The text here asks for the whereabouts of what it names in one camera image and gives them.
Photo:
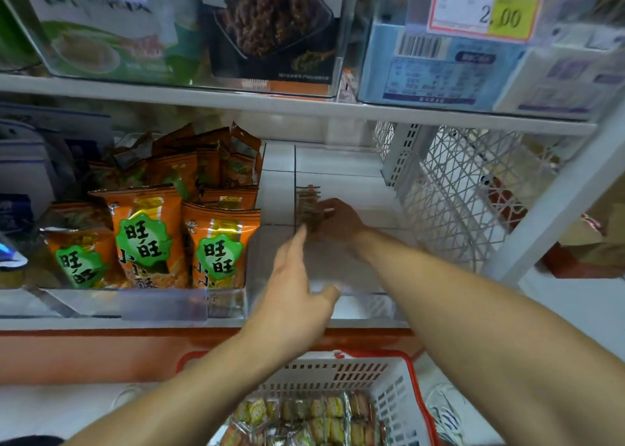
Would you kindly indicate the person's left hand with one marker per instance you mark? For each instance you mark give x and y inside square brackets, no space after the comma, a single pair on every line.
[288,309]

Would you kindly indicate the person's right hand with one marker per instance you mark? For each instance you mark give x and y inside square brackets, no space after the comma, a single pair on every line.
[342,226]

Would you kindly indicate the row of small snack packets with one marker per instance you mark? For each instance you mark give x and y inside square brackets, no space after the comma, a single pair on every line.
[308,205]

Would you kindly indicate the white basket with red rim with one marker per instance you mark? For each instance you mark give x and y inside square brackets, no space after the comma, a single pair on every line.
[371,372]

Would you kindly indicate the pile of small snack packets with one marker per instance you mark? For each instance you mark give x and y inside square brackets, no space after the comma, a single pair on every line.
[303,416]

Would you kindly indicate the white metal shelf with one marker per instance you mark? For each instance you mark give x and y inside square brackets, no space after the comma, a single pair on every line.
[293,104]

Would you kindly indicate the person's right forearm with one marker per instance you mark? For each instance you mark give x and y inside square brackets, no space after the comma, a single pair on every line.
[488,333]

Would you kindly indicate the person's left forearm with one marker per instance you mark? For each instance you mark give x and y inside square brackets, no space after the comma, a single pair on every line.
[166,407]

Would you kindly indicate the clear plastic shelf front guard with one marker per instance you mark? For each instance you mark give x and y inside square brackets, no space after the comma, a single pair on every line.
[146,304]

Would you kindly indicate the person's right shoe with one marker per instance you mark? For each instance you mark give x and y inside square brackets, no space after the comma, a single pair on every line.
[459,416]

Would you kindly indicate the orange shelf base panel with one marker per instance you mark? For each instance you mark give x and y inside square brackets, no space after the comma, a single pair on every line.
[88,358]

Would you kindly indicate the white perforated side panel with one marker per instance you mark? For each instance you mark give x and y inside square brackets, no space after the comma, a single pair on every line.
[459,187]

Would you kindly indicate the group of orange snack bags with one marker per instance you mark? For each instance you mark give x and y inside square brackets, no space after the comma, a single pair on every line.
[146,236]

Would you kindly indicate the blue product box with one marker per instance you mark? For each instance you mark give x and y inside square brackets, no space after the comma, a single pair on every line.
[430,70]

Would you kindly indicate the black product box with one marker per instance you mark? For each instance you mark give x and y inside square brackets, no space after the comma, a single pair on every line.
[273,26]

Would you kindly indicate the yellow white price tag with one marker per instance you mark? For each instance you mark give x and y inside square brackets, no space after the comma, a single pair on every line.
[483,2]

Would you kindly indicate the blue white snack bag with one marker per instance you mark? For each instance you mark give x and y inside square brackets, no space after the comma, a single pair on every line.
[10,255]

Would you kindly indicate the green white product box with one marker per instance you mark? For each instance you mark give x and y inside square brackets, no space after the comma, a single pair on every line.
[107,36]

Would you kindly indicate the dark green product bag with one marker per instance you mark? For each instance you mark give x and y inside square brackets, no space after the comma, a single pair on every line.
[15,36]

